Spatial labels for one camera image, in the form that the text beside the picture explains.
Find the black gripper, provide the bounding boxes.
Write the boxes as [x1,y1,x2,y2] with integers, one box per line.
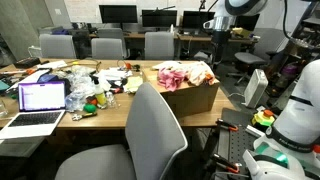
[210,30,232,72]

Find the peach shirt with orange print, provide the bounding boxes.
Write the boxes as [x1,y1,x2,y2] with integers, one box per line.
[184,60,217,87]

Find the pink shirt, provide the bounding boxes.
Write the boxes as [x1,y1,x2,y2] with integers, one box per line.
[157,67,188,93]

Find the grey mesh desk chair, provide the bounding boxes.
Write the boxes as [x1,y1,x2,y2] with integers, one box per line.
[192,49,214,64]

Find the grey rolling desk chair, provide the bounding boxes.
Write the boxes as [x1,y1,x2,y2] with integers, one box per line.
[228,28,284,86]

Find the grey conference chair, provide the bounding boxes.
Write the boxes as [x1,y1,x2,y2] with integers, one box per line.
[144,31,175,61]
[38,33,77,60]
[90,37,124,61]
[96,27,128,58]

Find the large grey office chair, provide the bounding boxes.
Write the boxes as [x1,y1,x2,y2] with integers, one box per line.
[54,82,189,180]

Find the large cardboard box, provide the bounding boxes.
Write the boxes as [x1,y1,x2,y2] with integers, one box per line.
[141,64,221,118]

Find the white space heater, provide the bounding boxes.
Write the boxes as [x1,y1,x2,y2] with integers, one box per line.
[244,68,269,109]

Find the black computer monitor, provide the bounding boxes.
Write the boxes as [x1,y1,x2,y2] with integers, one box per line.
[98,4,139,24]
[181,10,215,30]
[234,13,261,33]
[141,9,178,28]

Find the white shirt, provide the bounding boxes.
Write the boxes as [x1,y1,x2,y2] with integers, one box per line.
[151,60,191,73]

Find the purple bottle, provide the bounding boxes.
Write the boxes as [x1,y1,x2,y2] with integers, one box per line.
[281,63,298,77]

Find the yellow emergency stop button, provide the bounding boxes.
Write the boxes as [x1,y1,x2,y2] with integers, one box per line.
[251,109,276,128]

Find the dark metal shelf rack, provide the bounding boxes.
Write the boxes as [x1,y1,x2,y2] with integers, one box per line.
[266,0,320,113]

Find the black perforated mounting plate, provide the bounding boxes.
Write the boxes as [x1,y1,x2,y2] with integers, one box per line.
[213,108,268,180]

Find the long wooden desk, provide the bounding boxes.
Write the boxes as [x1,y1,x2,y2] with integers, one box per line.
[88,31,259,46]

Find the pale yellow cloth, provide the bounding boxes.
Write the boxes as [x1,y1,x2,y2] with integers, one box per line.
[123,75,144,94]

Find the pile of white papers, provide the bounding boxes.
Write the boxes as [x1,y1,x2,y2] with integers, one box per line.
[98,67,131,83]

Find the clear glass jar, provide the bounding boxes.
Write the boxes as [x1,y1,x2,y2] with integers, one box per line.
[105,91,118,109]

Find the yellow spray bottle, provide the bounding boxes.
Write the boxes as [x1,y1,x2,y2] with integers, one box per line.
[93,77,108,108]

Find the green ball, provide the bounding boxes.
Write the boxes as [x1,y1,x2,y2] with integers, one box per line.
[83,103,98,114]

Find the clear plastic bags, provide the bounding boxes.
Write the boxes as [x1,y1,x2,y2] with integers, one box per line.
[64,71,96,112]

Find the dark blue pouch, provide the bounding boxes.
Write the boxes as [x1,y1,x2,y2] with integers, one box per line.
[37,73,60,84]

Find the silver laptop with lit screen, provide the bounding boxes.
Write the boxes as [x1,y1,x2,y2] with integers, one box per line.
[0,80,67,140]

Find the large white paper sheet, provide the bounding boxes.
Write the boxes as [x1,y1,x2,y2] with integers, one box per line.
[8,68,51,91]

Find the black flat electronic device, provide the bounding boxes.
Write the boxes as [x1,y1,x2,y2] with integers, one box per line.
[13,57,42,70]

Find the clear drinking glass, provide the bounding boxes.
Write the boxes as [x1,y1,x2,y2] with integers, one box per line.
[0,99,9,118]

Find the olive yellow wrist camera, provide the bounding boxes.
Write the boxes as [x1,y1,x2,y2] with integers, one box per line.
[231,27,254,39]

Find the orange handled black clamp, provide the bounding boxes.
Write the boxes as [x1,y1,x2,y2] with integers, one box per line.
[215,118,240,132]
[210,153,243,174]

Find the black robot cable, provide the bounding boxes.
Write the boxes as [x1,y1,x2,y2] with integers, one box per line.
[282,0,296,40]

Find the yellow handled pliers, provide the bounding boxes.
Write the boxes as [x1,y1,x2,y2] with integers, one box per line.
[71,111,98,122]

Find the white wall whiteboard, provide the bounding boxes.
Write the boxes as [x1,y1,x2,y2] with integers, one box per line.
[63,0,214,24]

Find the white wire basket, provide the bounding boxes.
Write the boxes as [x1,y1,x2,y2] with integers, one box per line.
[27,45,43,58]

